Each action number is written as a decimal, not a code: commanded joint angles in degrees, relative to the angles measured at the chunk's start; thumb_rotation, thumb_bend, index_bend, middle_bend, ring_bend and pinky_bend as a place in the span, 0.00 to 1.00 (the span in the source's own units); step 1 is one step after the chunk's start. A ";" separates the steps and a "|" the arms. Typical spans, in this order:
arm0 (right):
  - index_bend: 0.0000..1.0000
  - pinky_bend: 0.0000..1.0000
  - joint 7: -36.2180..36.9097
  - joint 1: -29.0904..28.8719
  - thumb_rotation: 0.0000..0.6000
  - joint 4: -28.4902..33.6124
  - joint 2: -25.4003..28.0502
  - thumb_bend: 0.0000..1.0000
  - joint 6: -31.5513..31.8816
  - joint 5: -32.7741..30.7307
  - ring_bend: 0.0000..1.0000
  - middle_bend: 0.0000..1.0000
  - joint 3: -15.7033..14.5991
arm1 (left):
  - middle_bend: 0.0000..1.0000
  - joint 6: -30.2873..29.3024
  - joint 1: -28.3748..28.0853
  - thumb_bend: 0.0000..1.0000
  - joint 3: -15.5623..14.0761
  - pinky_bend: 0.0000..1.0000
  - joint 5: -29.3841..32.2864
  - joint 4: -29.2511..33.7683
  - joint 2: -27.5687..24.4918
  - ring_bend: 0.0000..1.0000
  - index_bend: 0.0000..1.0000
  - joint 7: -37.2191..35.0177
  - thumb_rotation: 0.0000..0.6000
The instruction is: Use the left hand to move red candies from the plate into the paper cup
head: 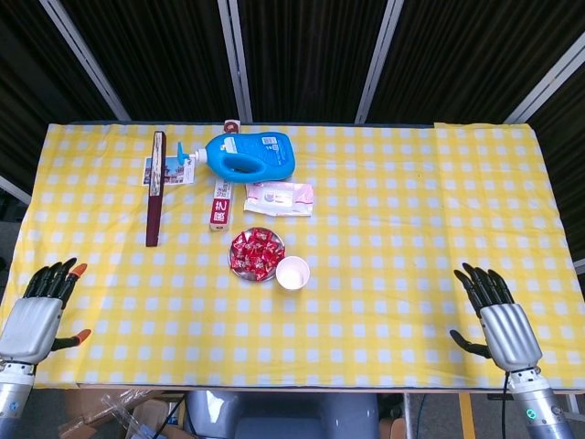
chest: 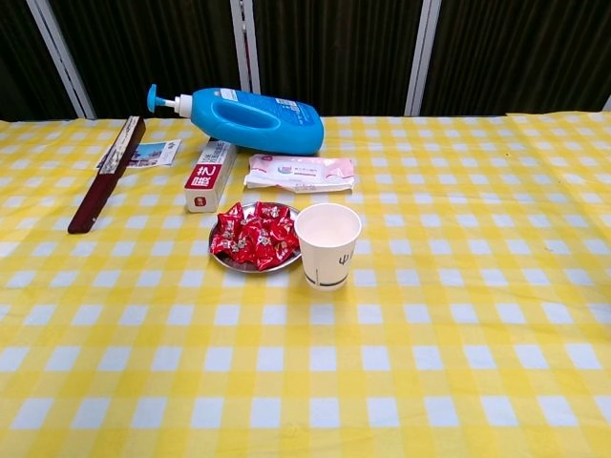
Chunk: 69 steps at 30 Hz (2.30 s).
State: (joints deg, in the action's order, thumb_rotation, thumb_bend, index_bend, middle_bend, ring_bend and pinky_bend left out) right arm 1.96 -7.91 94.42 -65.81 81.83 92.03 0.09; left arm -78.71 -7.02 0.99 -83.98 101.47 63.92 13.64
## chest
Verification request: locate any white paper cup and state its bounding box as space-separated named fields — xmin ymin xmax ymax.
xmin=293 ymin=202 xmax=363 ymax=292

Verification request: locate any pink wet wipes pack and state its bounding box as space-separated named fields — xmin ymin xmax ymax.
xmin=242 ymin=153 xmax=358 ymax=194

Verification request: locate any round metal plate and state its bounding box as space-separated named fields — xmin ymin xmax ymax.
xmin=208 ymin=200 xmax=304 ymax=274

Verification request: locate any blue pump bottle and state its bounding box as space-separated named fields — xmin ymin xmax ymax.
xmin=146 ymin=83 xmax=326 ymax=156

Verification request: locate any red white toothpaste box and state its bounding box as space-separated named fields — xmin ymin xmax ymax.
xmin=183 ymin=137 xmax=239 ymax=215

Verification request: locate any yellow white checked tablecloth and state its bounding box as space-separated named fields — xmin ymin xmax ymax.
xmin=0 ymin=112 xmax=611 ymax=458

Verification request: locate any photo postcard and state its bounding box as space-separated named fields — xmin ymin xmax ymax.
xmin=95 ymin=138 xmax=184 ymax=169

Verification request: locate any black pleated curtain panel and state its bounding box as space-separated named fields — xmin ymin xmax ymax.
xmin=0 ymin=0 xmax=77 ymax=123
xmin=252 ymin=0 xmax=424 ymax=117
xmin=419 ymin=0 xmax=611 ymax=117
xmin=47 ymin=0 xmax=249 ymax=120

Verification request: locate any dark brown folded fan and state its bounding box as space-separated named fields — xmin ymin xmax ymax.
xmin=67 ymin=115 xmax=147 ymax=235

